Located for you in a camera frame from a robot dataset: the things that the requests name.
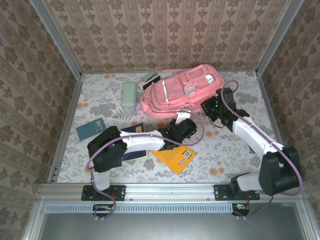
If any pink backpack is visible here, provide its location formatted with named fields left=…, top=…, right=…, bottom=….
left=136, top=63, right=225, bottom=119

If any yellow book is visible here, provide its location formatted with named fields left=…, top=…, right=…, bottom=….
left=149, top=145, right=198, bottom=176

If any navy book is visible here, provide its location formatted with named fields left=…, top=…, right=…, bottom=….
left=120, top=122, right=149, bottom=162

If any teal book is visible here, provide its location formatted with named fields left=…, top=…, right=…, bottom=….
left=76, top=117, right=107, bottom=143

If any mint green pencil case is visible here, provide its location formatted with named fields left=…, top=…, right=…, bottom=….
left=121, top=81, right=138, bottom=109

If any black wooden board eraser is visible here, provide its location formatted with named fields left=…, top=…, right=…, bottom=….
left=137, top=74, right=161, bottom=91

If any floral table covering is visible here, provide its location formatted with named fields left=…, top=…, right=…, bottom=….
left=56, top=71, right=290, bottom=184

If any steel sheet panel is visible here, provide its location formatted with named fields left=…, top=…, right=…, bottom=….
left=23, top=202, right=320, bottom=240

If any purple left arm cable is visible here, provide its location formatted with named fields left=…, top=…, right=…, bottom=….
left=86, top=119, right=206, bottom=222

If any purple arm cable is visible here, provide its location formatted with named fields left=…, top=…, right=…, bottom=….
left=86, top=119, right=206, bottom=222
left=219, top=79, right=305, bottom=221

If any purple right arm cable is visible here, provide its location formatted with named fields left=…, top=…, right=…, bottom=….
left=219, top=79, right=305, bottom=221

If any aluminium side frame rail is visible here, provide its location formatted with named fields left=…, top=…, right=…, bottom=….
left=256, top=72, right=296, bottom=183
left=47, top=74, right=84, bottom=185

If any aluminium base frame rail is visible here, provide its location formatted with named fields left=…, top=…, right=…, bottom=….
left=37, top=182, right=310, bottom=203

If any grey slotted cable duct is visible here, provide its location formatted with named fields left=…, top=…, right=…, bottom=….
left=45, top=202, right=235, bottom=214

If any aluminium frame post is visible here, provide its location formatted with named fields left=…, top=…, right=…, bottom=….
left=255, top=0, right=305, bottom=76
left=29, top=0, right=83, bottom=79

